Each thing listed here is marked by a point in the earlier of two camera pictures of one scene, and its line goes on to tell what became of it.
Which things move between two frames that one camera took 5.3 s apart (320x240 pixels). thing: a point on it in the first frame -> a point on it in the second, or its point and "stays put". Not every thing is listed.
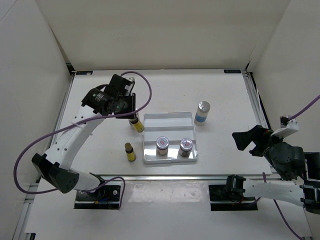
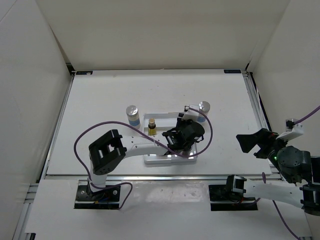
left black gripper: (131, 100) -> (179, 122)
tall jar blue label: (203, 108) stays put
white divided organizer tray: (174, 126) stays put
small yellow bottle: (137, 125) -> (152, 130)
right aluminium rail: (258, 104) stays put
